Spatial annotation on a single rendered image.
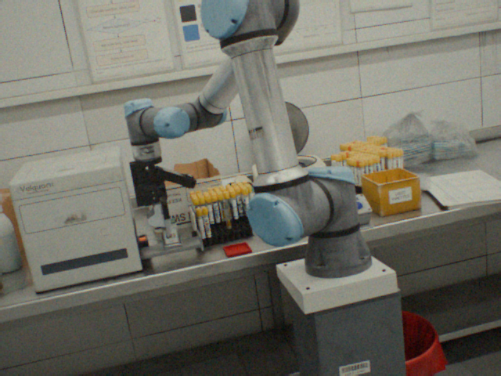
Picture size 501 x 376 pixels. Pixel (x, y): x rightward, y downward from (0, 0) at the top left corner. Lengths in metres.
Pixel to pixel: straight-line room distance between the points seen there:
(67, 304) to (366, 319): 0.75
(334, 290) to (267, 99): 0.41
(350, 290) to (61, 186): 0.75
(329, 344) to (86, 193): 0.70
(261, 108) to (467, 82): 1.51
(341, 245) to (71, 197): 0.68
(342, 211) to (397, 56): 1.21
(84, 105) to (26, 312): 0.83
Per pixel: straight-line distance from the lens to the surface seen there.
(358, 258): 1.28
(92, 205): 1.52
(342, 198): 1.23
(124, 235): 1.54
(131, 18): 2.09
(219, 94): 1.41
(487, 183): 1.94
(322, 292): 1.22
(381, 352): 1.35
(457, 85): 2.50
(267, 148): 1.13
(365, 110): 2.32
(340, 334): 1.29
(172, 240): 1.57
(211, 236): 1.66
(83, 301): 1.56
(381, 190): 1.70
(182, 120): 1.40
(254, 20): 1.13
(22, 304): 1.58
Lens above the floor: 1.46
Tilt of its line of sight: 15 degrees down
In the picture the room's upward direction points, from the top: 8 degrees counter-clockwise
